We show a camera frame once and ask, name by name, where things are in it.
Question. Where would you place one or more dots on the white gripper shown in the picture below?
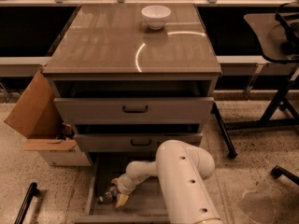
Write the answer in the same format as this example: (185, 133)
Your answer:
(124, 187)

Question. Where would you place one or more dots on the clear plastic water bottle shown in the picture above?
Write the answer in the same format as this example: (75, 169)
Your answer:
(110, 196)

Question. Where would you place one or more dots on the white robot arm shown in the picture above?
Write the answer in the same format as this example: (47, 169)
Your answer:
(181, 170)

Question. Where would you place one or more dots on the grey bottom drawer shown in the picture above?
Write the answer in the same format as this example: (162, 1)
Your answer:
(145, 204)

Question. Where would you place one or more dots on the grey drawer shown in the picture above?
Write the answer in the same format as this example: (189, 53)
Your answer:
(145, 204)
(131, 142)
(134, 110)

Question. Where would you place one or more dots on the grey middle drawer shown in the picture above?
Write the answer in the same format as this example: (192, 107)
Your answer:
(131, 142)

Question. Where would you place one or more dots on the grey top drawer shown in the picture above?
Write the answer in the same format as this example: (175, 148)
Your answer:
(134, 110)

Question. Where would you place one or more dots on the grey drawer cabinet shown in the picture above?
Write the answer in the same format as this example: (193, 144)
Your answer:
(109, 52)

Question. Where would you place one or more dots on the black bar bottom left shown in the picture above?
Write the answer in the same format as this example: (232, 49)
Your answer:
(30, 194)

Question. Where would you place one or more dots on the open cardboard box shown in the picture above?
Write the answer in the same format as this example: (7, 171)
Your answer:
(36, 117)

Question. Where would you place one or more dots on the black foot bottom right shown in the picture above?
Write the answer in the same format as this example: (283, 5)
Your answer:
(278, 171)

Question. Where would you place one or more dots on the white ceramic bowl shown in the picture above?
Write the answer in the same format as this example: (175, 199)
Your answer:
(155, 16)

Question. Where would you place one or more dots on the black stand with tray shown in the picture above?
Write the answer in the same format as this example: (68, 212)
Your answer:
(278, 37)

